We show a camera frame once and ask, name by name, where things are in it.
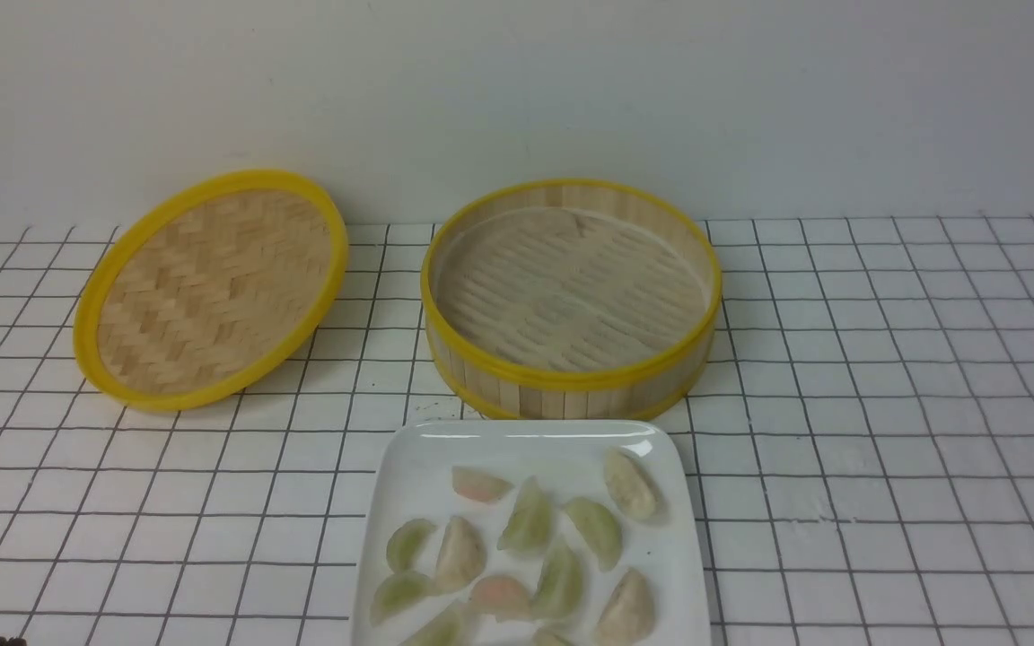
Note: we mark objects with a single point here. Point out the green dumpling steamer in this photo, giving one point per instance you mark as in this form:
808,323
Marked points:
406,543
561,583

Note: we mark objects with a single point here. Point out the green dumpling steamer back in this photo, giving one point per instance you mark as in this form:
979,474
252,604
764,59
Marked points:
561,583

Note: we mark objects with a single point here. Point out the pink dumpling plate top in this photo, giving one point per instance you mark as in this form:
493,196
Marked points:
477,486

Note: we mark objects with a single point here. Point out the pink dumpling plate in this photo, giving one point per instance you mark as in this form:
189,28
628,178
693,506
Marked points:
503,597
477,486

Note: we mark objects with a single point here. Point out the pale dumpling plate right top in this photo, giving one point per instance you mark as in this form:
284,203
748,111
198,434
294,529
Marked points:
629,486

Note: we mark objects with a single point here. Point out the pale dumpling plate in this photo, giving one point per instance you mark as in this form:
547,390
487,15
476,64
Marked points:
629,486
461,558
630,614

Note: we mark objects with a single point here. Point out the white square plate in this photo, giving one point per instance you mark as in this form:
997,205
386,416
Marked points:
436,471

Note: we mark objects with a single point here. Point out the green dumpling plate centre right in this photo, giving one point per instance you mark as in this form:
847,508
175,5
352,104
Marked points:
599,528

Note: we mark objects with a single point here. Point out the pale dumpling plate centre left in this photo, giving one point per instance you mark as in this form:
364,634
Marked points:
461,558

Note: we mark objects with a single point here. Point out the pink dumpling plate bottom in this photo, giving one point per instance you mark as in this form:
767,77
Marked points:
503,597

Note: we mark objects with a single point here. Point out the green dumpling plate lower left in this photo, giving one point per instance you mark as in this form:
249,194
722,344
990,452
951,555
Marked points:
398,593

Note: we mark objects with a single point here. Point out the green dumpling plate bottom edge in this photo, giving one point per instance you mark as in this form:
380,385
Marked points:
449,627

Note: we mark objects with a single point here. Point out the small dumpling plate bottom edge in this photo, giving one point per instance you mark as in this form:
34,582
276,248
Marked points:
549,637

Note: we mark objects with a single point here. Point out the pale dumpling plate lower right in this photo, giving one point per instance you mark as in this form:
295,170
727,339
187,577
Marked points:
630,614

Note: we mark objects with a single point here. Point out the yellow-rimmed bamboo steamer basket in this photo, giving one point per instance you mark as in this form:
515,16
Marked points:
570,299

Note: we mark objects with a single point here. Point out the yellow-rimmed bamboo steamer lid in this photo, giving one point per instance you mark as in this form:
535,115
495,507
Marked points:
211,291

